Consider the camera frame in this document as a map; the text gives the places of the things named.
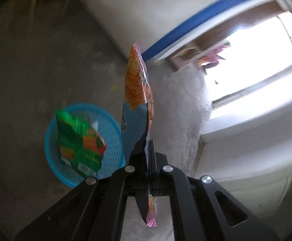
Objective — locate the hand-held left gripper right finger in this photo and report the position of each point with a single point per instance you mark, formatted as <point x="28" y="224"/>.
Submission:
<point x="158" y="165"/>

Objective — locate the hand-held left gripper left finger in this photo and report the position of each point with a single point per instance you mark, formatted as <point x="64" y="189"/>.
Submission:
<point x="138" y="160"/>

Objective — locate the blue mesh waste basket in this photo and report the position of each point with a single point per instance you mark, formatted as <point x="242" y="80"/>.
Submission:
<point x="110" y="130"/>

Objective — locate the green snack bag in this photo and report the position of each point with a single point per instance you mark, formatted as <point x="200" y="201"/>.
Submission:
<point x="78" y="145"/>

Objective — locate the pink orange snack bag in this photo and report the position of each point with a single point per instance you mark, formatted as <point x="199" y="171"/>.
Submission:
<point x="136" y="85"/>

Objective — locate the small wooden stool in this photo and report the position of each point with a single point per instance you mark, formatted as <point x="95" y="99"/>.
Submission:
<point x="183" y="60"/>

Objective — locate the white mattress with blue edge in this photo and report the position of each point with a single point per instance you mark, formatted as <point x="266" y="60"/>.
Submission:
<point x="148" y="12"/>

